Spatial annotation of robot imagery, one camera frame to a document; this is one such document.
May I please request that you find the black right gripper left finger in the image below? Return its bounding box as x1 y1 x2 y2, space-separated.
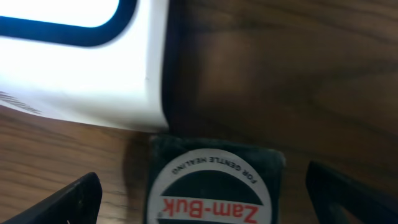
3 172 103 224

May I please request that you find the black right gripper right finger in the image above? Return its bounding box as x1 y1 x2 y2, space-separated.
305 161 397 223

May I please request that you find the dark green Zam-Buk box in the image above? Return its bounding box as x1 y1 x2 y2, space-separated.
144 136 285 224

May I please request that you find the white barcode scanner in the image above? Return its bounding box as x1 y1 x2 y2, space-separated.
1 0 170 133

